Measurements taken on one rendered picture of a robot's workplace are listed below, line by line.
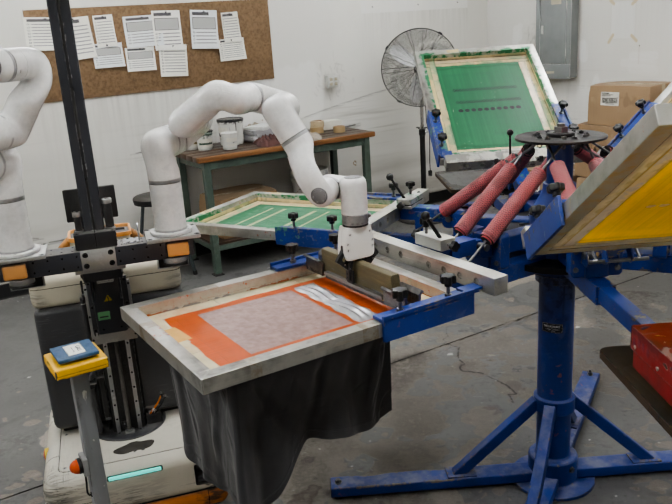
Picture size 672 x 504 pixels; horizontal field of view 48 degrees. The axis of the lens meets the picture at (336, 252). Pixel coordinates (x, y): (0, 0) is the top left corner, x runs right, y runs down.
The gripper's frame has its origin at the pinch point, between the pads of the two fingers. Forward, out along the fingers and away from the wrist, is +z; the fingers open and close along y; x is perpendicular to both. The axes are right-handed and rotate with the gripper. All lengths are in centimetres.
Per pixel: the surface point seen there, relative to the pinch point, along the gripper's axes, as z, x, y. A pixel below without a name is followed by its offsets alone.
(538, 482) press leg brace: 86, 15, -60
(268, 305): 6.0, -9.8, 24.6
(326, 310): 6.0, 4.7, 14.2
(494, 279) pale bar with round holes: -2.4, 34.1, -20.6
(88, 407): 20, -10, 78
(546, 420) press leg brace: 71, 6, -73
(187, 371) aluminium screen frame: 4, 21, 61
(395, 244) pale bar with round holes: -2.6, -9.8, -21.0
